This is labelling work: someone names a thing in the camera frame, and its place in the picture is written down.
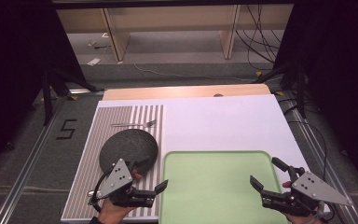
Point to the light wooden desk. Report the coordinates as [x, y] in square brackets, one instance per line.
[113, 31]

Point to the person's left hand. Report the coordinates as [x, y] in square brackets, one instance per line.
[112, 213]

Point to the white board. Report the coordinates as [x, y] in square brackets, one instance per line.
[223, 124]

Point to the grey striped placemat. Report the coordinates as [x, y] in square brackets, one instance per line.
[84, 186]

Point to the small floor debris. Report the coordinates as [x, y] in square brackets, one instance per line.
[92, 44]

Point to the green tray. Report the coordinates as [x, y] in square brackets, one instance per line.
[214, 186]

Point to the black curtain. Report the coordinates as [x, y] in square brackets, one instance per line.
[12, 62]
[338, 62]

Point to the silver fork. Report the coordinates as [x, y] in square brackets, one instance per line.
[149, 123]

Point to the black round plate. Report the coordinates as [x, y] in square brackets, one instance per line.
[127, 146]

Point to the dark round table grommet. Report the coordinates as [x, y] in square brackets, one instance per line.
[218, 95]

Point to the yellow tape marker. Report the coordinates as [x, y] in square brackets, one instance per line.
[258, 73]
[279, 92]
[73, 97]

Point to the aluminium rail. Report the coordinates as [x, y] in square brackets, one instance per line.
[310, 140]
[28, 169]

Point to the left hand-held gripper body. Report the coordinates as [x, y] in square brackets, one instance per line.
[118, 179]

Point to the white paper scrap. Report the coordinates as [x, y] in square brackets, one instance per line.
[93, 61]

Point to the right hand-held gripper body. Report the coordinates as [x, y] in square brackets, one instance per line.
[310, 186]

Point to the black stand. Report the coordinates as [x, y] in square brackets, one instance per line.
[301, 93]
[46, 102]

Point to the person's right hand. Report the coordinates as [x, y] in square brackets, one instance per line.
[301, 220]

